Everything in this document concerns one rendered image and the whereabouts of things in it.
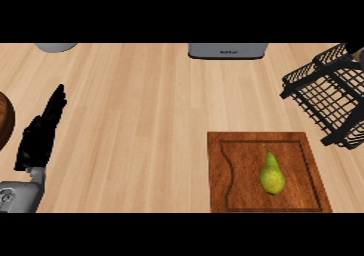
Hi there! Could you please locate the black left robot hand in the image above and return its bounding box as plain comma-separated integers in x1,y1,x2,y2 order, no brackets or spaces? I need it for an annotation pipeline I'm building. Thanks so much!
13,83,69,173

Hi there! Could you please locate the brown wooden cutting board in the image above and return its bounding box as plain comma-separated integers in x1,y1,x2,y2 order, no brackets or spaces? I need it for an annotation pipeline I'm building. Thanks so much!
206,131,335,214

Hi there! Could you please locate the brown wooden bowl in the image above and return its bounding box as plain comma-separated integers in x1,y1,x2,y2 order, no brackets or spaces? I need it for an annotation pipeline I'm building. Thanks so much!
0,88,17,159

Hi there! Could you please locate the pale grey round container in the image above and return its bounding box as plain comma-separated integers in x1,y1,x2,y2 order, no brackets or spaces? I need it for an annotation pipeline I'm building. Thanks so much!
33,43,79,54

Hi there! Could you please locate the green pear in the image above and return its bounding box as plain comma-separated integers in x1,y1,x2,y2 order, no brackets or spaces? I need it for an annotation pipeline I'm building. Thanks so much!
258,150,287,196

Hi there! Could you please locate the black tiered wire basket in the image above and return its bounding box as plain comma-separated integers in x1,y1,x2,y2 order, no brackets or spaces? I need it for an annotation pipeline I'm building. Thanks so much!
280,43,364,151

